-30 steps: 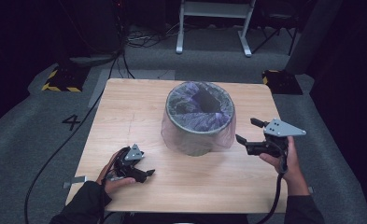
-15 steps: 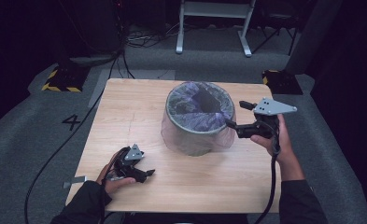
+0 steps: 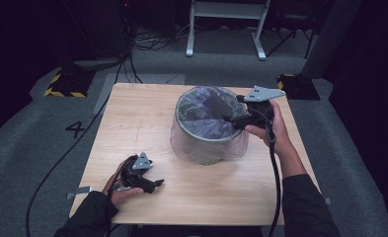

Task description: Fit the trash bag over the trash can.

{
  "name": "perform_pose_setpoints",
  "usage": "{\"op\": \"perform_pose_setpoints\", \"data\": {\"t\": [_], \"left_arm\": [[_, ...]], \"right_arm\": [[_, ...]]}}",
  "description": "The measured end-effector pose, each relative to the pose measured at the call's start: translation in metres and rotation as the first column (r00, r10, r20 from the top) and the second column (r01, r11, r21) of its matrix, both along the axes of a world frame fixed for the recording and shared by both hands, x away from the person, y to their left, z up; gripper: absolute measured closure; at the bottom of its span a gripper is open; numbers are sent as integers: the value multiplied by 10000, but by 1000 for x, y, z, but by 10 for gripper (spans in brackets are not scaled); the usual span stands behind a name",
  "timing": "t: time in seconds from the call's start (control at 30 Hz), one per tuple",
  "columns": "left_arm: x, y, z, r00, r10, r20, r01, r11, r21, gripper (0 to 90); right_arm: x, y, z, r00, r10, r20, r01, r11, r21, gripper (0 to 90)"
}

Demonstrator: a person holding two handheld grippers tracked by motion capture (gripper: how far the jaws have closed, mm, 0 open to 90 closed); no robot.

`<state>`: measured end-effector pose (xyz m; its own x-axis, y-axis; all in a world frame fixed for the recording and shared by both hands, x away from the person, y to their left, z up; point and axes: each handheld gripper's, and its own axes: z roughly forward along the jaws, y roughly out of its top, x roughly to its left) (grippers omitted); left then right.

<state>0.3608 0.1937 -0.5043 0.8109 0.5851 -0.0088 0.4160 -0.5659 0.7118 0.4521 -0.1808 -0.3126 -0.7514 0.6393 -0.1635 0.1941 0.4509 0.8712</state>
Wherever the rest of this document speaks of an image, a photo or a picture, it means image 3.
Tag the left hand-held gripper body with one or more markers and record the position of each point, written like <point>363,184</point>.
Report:
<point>132,174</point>

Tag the black tripod stand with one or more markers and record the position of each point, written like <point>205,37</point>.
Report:
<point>290,33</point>

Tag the metal table bracket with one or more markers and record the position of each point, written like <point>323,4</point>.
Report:
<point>328,200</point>
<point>81,191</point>

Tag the green plastic bin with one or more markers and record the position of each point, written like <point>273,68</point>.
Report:
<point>208,144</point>

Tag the grey pillar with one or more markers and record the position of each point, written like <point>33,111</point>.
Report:
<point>329,39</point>

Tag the purple plastic bag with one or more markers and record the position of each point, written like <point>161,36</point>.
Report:
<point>211,115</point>

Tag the person's left hand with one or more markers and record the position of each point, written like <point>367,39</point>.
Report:
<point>120,196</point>

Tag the black yellow striped base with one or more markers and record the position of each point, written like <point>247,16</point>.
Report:
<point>68,84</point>
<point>300,89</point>

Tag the white desk frame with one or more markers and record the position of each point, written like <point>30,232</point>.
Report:
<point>226,10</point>

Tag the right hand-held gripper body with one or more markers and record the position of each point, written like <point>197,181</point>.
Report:
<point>259,108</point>

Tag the person's right hand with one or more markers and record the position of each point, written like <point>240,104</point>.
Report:
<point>277,131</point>

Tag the black equipment rack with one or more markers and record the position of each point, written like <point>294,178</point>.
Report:
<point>106,29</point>

